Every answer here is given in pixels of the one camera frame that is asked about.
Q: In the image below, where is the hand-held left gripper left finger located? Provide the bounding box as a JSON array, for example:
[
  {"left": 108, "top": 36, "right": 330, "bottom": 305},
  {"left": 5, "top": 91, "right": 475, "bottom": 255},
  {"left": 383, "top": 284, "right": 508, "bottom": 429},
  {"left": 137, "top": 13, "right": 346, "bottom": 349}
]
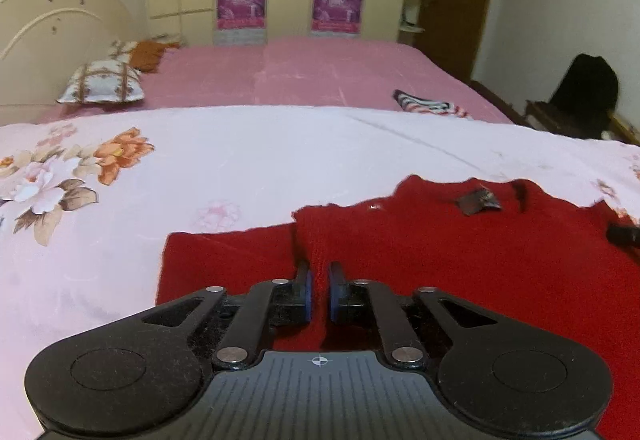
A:
[{"left": 141, "top": 260, "right": 314, "bottom": 369}]

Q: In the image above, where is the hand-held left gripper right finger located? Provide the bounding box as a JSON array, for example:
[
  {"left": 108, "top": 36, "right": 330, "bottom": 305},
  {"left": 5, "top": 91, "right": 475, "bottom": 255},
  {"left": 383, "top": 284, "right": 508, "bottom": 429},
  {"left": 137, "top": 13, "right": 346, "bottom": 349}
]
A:
[{"left": 327, "top": 261, "right": 497, "bottom": 367}]

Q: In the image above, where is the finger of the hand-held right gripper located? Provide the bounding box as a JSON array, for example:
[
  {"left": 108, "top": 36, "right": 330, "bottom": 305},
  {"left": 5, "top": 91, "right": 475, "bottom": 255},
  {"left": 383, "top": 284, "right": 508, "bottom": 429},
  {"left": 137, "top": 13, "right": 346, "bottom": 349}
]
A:
[{"left": 606, "top": 223, "right": 640, "bottom": 247}]

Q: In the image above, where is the red sequined sweater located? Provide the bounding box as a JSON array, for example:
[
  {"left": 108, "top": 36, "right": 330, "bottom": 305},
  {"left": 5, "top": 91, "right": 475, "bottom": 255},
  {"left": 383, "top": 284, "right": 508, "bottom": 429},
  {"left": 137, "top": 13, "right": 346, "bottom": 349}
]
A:
[{"left": 157, "top": 174, "right": 640, "bottom": 440}]

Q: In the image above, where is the wooden bench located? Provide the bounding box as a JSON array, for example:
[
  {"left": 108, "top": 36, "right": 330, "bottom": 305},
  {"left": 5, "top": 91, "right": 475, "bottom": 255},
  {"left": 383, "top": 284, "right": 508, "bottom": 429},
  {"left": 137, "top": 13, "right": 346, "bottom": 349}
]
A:
[{"left": 524, "top": 99, "right": 640, "bottom": 147}]

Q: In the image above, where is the black bag on chair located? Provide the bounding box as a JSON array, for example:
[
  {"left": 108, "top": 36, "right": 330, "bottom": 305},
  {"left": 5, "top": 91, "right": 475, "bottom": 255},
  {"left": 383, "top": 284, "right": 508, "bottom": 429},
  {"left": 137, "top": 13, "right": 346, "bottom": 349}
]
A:
[{"left": 547, "top": 53, "right": 620, "bottom": 139}]

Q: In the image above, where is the white floral blanket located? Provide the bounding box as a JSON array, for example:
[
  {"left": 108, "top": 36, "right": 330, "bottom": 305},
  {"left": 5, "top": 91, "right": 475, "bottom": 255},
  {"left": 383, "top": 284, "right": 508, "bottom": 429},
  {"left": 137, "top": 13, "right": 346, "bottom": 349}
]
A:
[{"left": 0, "top": 105, "right": 640, "bottom": 440}]

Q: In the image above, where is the striped cloth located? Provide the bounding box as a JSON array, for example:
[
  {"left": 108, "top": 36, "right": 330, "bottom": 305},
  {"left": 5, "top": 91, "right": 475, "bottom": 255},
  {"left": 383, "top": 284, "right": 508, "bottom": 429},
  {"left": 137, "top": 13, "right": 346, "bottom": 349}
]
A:
[{"left": 392, "top": 89, "right": 473, "bottom": 120}]

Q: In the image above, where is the pink bed sheet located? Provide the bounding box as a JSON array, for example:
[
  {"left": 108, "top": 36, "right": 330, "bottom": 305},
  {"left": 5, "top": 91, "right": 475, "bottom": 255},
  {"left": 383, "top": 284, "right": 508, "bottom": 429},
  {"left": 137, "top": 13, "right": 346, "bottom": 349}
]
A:
[{"left": 31, "top": 35, "right": 516, "bottom": 126}]

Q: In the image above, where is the orange brown cloth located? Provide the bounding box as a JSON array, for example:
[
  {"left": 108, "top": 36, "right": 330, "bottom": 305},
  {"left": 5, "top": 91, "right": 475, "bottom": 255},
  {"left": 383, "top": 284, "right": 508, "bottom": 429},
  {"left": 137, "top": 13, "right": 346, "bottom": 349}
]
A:
[{"left": 130, "top": 40, "right": 181, "bottom": 73}]

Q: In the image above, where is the patterned white pillow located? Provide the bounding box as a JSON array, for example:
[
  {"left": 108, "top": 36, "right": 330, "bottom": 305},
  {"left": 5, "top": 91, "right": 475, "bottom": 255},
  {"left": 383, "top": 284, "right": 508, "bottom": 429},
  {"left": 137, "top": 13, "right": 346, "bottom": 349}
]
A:
[
  {"left": 108, "top": 39, "right": 139, "bottom": 64},
  {"left": 55, "top": 60, "right": 146, "bottom": 105}
]

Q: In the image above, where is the cream curved headboard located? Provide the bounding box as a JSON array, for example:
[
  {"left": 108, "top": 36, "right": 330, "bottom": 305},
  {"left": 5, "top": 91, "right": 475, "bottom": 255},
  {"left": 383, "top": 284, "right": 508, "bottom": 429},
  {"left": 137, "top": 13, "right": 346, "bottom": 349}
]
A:
[{"left": 0, "top": 0, "right": 147, "bottom": 107}]

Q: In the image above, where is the purple wall poster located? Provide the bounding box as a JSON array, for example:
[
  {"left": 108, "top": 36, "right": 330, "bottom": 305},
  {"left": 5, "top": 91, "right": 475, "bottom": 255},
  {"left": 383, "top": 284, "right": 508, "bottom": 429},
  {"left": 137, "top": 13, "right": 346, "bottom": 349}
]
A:
[
  {"left": 311, "top": 0, "right": 365, "bottom": 38},
  {"left": 215, "top": 0, "right": 267, "bottom": 46}
]

